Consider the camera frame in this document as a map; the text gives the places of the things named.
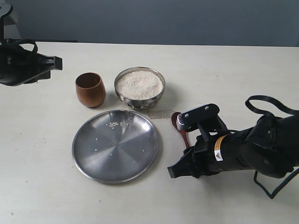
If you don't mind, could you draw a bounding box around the steel bowl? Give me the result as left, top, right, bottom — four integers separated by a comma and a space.
114, 67, 165, 109

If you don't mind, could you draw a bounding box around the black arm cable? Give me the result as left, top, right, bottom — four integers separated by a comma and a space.
4, 39, 39, 61
244, 94, 299, 199

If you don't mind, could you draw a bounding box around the brown wooden cup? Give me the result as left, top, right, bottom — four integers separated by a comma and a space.
75, 72, 106, 108

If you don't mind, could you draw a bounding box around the reddish wooden spoon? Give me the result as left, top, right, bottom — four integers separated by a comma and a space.
171, 112, 190, 148

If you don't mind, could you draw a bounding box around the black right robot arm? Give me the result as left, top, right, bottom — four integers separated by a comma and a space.
180, 116, 299, 178

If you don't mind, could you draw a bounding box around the clear tape patch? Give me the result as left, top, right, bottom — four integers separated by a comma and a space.
146, 109, 177, 119

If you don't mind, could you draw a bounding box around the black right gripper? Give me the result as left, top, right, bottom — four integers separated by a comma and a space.
167, 114, 241, 179

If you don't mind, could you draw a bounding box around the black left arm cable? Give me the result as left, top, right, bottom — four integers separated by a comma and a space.
4, 39, 39, 61

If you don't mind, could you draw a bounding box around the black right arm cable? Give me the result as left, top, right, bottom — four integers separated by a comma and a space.
244, 94, 299, 199

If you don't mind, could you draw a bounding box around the round steel plate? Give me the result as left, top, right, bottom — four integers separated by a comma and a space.
72, 110, 160, 184

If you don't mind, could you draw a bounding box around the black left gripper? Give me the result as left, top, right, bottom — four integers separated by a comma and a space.
0, 39, 63, 86

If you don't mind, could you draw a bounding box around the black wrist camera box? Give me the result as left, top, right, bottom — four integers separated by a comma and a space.
176, 104, 220, 132

